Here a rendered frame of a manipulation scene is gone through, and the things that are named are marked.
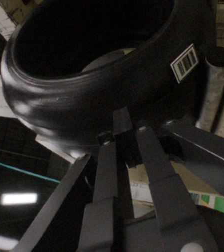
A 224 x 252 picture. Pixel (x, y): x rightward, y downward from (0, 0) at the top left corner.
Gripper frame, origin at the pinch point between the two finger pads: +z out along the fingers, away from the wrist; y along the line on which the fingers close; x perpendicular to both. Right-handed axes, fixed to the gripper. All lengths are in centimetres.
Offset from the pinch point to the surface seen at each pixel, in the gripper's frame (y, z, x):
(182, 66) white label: 11.7, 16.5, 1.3
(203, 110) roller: 16.2, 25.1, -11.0
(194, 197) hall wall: 125, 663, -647
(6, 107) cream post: -59, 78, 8
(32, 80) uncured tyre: -15.2, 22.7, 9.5
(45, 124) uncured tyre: -15.3, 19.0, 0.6
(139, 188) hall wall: -97, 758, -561
